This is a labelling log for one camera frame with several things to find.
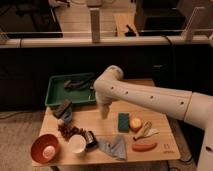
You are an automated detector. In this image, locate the grey black brush block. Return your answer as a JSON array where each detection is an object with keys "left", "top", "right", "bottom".
[{"left": 53, "top": 99, "right": 72, "bottom": 118}]

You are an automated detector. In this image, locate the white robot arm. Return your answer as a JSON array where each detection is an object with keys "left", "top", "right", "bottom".
[{"left": 94, "top": 65, "right": 213, "bottom": 171}]

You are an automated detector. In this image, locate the white paper cup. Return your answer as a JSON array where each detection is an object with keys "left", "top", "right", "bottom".
[{"left": 68, "top": 135, "right": 86, "bottom": 155}]

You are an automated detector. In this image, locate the white egg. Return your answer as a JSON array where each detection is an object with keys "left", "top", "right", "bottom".
[{"left": 42, "top": 146, "right": 56, "bottom": 159}]

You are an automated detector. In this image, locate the red bowl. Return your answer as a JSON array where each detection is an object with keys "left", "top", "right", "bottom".
[{"left": 31, "top": 134, "right": 60, "bottom": 164}]

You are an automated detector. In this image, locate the yellow red peach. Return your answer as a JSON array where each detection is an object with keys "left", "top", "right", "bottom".
[{"left": 129, "top": 117, "right": 142, "bottom": 132}]

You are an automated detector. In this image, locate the green sponge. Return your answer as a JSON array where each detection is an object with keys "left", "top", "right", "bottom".
[{"left": 118, "top": 113, "right": 129, "bottom": 132}]

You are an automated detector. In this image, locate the black metal can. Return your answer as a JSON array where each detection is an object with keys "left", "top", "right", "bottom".
[{"left": 85, "top": 131, "right": 98, "bottom": 148}]

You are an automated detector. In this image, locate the dark tool in tray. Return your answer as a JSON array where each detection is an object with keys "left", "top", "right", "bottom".
[{"left": 64, "top": 76, "right": 94, "bottom": 90}]

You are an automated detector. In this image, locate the green plastic tray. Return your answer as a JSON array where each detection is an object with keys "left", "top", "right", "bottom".
[{"left": 45, "top": 73, "right": 96, "bottom": 107}]

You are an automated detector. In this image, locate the blue grey cloth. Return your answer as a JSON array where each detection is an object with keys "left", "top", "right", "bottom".
[{"left": 98, "top": 135, "right": 127, "bottom": 161}]

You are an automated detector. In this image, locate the banana peel toy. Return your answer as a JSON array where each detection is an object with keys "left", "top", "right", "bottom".
[{"left": 133, "top": 121, "right": 158, "bottom": 141}]

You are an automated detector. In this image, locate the dark grape bunch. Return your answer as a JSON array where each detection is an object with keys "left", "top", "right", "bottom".
[{"left": 58, "top": 123, "right": 85, "bottom": 141}]

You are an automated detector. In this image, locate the blue tape roll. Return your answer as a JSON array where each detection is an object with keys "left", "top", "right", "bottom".
[{"left": 61, "top": 110, "right": 72, "bottom": 124}]

